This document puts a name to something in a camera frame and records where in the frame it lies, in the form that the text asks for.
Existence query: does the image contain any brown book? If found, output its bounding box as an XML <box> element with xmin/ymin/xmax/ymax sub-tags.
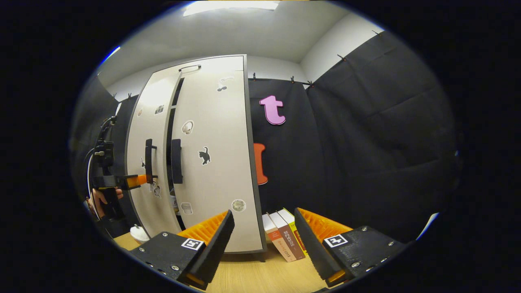
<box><xmin>269</xmin><ymin>211</ymin><xmax>306</xmax><ymax>261</ymax></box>

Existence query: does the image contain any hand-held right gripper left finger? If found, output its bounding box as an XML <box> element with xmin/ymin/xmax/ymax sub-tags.
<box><xmin>129</xmin><ymin>210</ymin><xmax>235</xmax><ymax>290</ymax></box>

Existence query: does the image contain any white shoe cabinet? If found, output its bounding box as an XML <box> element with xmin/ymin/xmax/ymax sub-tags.
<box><xmin>124</xmin><ymin>54</ymin><xmax>267</xmax><ymax>255</ymax></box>

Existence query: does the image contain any yellow book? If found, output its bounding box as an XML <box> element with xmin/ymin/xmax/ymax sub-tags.
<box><xmin>282</xmin><ymin>208</ymin><xmax>309</xmax><ymax>257</ymax></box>

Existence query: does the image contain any black backdrop cloth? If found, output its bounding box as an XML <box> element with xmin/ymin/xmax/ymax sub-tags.
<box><xmin>247</xmin><ymin>31</ymin><xmax>462</xmax><ymax>245</ymax></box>

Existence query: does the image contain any white cabinet drawer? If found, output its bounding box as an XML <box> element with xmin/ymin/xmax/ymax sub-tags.
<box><xmin>151</xmin><ymin>55</ymin><xmax>245</xmax><ymax>82</ymax></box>

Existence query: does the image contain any white shoe cabinet door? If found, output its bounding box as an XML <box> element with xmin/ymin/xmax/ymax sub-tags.
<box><xmin>125</xmin><ymin>75</ymin><xmax>182</xmax><ymax>238</ymax></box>
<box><xmin>165</xmin><ymin>73</ymin><xmax>264</xmax><ymax>254</ymax></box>

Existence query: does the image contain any white and orange book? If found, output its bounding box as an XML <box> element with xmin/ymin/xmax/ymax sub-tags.
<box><xmin>262</xmin><ymin>213</ymin><xmax>297</xmax><ymax>263</ymax></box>

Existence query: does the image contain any ceiling light panel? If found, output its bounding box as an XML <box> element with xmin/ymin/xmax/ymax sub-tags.
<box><xmin>183</xmin><ymin>0</ymin><xmax>279</xmax><ymax>17</ymax></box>

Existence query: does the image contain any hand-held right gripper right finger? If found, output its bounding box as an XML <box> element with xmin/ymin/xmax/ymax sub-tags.
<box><xmin>294</xmin><ymin>208</ymin><xmax>407</xmax><ymax>288</ymax></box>

